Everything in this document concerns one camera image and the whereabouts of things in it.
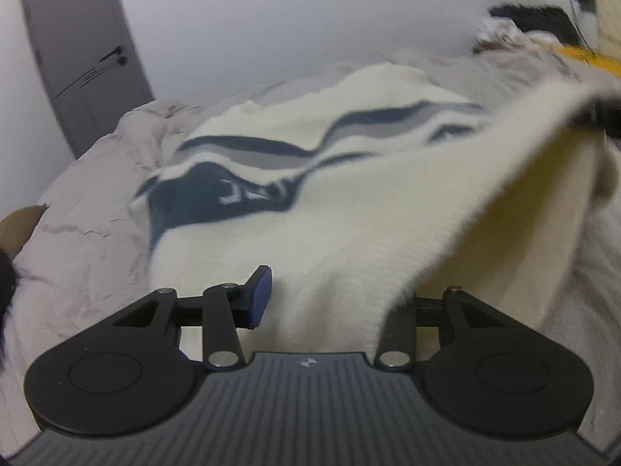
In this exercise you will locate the cream sweater with blue stripes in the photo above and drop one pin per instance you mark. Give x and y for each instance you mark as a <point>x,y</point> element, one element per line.
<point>364,213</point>

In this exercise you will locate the black wall socket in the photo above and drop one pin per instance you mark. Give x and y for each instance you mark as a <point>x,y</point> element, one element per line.
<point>583,1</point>

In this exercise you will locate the grey door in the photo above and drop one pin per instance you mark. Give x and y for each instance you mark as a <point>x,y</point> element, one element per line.
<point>82,58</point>

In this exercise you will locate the beige duvet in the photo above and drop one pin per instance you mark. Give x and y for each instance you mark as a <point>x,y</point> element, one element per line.
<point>87,233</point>

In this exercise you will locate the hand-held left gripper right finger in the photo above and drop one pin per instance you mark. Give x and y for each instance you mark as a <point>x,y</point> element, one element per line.
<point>432,310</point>

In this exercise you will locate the dark fuzzy object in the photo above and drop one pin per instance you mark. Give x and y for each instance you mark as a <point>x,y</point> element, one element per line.
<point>7,296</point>

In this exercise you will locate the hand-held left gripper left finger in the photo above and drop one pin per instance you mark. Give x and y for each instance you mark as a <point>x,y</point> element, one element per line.
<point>259,296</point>

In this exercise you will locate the yellow cloth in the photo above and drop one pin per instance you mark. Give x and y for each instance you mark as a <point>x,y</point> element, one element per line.
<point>592,58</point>

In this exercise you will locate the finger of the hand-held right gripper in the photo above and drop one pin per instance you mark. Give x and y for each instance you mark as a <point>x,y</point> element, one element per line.
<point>609,116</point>

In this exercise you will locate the white crumpled cloth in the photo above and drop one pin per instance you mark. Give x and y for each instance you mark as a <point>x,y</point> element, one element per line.
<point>495,31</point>

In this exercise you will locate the black fluffy cloth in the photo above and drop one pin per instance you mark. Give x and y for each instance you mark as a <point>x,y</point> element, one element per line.
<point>533,19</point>

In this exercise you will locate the brown object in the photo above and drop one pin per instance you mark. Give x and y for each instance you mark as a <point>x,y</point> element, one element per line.
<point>22,225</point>

